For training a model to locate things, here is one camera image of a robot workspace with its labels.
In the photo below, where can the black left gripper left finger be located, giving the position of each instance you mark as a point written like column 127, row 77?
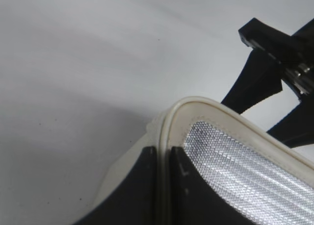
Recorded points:
column 133, row 202

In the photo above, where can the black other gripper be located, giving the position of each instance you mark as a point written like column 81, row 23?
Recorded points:
column 276, row 57

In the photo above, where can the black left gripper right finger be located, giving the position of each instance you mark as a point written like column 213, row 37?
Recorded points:
column 193, row 201

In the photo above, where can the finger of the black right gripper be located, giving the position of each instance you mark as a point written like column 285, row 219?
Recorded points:
column 297, row 128

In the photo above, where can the cream bag with silver panel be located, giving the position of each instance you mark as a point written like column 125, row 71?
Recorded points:
column 257, row 175

